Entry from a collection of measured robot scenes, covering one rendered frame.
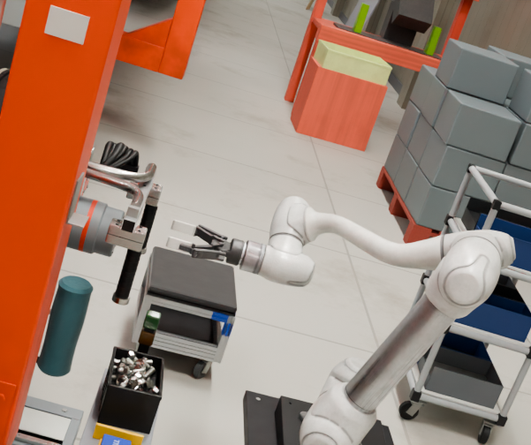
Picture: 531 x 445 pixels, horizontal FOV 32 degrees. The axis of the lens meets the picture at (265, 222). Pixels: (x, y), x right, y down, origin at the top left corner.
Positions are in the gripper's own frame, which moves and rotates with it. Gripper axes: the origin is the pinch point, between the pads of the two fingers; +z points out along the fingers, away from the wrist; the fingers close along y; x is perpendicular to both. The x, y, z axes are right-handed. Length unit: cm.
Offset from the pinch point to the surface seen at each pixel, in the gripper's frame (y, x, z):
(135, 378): -37.9, -25.9, -1.3
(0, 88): -26, 33, 50
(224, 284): 88, -49, -26
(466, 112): 308, 9, -150
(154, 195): -2.5, 10.1, 8.1
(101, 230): -23.0, 4.3, 18.1
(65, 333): -33.3, -21.5, 19.0
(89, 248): -23.0, -1.6, 19.7
